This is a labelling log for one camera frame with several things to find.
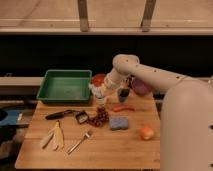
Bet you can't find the light blue towel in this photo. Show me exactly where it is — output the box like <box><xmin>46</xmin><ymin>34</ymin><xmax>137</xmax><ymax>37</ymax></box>
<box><xmin>89</xmin><ymin>84</ymin><xmax>104</xmax><ymax>98</ymax></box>

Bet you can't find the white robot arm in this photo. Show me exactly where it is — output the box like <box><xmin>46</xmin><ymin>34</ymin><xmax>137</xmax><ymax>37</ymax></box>
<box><xmin>100</xmin><ymin>54</ymin><xmax>213</xmax><ymax>171</ymax></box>

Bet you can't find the white paper cup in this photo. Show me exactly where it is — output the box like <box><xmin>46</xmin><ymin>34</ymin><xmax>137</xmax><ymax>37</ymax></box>
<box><xmin>97</xmin><ymin>97</ymin><xmax>108</xmax><ymax>106</ymax></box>

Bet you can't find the red bowl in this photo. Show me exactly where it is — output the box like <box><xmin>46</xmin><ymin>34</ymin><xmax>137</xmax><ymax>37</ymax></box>
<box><xmin>92</xmin><ymin>73</ymin><xmax>106</xmax><ymax>87</ymax></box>

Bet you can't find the dark blue-grey mug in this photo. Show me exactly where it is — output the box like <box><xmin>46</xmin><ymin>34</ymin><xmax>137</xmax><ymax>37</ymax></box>
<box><xmin>117</xmin><ymin>88</ymin><xmax>130</xmax><ymax>102</ymax></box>

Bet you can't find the orange carrot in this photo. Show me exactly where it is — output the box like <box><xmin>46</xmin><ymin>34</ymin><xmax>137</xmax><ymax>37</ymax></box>
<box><xmin>113</xmin><ymin>105</ymin><xmax>135</xmax><ymax>112</ymax></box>

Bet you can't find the bunch of red grapes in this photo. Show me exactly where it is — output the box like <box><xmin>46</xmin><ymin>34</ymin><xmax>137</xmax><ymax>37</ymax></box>
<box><xmin>87</xmin><ymin>107</ymin><xmax>109</xmax><ymax>127</ymax></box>

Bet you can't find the blue sponge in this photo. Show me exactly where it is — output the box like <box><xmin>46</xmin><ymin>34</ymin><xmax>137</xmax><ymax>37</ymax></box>
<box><xmin>109</xmin><ymin>117</ymin><xmax>129</xmax><ymax>130</ymax></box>

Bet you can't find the purple bowl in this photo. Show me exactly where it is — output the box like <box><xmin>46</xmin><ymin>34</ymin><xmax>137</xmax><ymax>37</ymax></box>
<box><xmin>131</xmin><ymin>78</ymin><xmax>153</xmax><ymax>96</ymax></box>

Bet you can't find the green plastic tray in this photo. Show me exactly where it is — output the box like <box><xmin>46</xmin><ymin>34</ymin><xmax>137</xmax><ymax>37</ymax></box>
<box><xmin>37</xmin><ymin>70</ymin><xmax>92</xmax><ymax>103</ymax></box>

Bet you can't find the silver fork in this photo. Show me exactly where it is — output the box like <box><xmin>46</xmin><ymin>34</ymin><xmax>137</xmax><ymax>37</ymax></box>
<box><xmin>67</xmin><ymin>130</ymin><xmax>93</xmax><ymax>155</ymax></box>

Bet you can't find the banana peel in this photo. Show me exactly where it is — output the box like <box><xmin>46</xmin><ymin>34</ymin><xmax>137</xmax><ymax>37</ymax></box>
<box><xmin>39</xmin><ymin>121</ymin><xmax>64</xmax><ymax>151</ymax></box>

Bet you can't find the red-yellow apple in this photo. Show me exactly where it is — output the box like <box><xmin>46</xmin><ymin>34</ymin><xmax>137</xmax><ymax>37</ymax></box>
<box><xmin>139</xmin><ymin>125</ymin><xmax>154</xmax><ymax>140</ymax></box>

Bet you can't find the blue object at left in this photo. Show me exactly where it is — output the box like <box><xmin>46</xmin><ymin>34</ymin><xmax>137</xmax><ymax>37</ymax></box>
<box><xmin>0</xmin><ymin>110</ymin><xmax>22</xmax><ymax>126</ymax></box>

